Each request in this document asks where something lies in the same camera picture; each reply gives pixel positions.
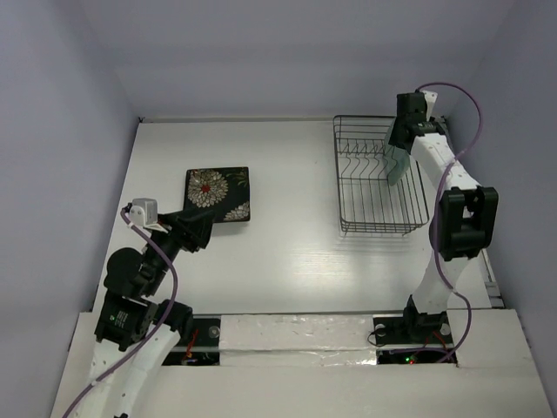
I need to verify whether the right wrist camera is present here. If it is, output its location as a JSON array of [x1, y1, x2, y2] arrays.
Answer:
[[420, 90, 438, 121]]

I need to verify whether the wire dish rack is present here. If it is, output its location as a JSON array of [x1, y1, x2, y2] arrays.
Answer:
[[332, 115, 430, 235]]

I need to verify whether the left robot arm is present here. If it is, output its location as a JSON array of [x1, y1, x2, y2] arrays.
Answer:
[[64, 199, 214, 417]]

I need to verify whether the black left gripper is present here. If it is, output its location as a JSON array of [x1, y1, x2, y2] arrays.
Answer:
[[144, 206, 216, 293]]

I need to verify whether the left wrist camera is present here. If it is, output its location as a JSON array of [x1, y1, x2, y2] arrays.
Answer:
[[121, 198, 158, 230]]

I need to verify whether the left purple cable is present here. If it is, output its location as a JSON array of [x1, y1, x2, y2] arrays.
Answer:
[[60, 206, 179, 418]]

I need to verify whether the pale green plate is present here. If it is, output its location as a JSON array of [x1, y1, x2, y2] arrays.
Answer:
[[384, 128, 410, 186]]

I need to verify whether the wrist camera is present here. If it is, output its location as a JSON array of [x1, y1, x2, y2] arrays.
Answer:
[[420, 90, 438, 121], [121, 198, 158, 230]]

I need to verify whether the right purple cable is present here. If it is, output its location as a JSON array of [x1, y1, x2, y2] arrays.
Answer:
[[391, 82, 484, 365]]

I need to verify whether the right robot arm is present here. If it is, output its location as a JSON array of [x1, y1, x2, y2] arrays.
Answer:
[[387, 90, 499, 343]]

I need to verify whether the purple cable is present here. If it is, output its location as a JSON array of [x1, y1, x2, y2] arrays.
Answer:
[[60, 206, 179, 418], [391, 82, 484, 365]]

